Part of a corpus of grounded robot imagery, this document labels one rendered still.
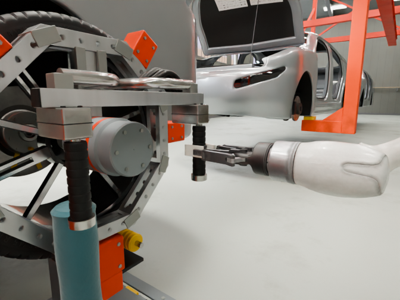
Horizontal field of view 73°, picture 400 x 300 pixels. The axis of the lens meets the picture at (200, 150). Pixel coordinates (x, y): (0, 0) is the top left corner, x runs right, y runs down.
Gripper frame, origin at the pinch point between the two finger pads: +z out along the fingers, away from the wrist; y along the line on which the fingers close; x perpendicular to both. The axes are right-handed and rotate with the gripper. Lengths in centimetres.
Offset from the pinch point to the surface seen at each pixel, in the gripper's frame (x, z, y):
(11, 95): 14, 66, -19
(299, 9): 121, 72, 299
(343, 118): -11, 19, 344
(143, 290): -75, 46, 18
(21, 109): 10, 66, -17
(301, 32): 98, 72, 314
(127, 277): -75, 61, 20
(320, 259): -83, -12, 109
